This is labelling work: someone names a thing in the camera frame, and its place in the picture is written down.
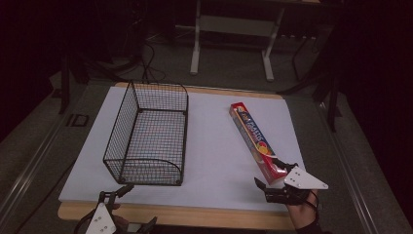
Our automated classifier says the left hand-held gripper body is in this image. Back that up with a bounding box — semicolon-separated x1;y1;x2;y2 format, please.
85;190;145;234

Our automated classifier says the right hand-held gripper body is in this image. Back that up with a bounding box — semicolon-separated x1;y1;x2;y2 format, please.
264;166;329;207

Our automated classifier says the person's left hand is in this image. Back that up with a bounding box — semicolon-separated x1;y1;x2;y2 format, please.
110;203;131;234

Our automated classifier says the person's right hand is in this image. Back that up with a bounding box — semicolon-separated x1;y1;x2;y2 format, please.
286;190;321;232

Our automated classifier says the white paper sheet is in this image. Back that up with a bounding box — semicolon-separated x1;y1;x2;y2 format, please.
57;85;306;213

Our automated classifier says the black metal stand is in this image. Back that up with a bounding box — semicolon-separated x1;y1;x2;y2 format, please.
278;28;344;133
56;52;137;115

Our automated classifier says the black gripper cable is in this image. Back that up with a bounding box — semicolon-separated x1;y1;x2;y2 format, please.
303;190;321;218
73;210;97;234

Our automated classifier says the metal floor rail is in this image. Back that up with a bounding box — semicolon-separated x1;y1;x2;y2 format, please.
317;100;382;234
0;110;75;225

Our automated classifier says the black wire basket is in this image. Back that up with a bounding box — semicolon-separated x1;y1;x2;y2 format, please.
102;79;190;187

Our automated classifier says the black rectangular floor bracket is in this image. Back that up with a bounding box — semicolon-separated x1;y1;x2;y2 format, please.
65;113;91;128

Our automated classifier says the black floor cable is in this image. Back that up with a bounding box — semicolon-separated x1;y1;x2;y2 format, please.
139;41;168;83

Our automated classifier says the white metal desk frame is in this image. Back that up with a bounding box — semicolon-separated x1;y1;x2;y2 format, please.
189;0;287;83

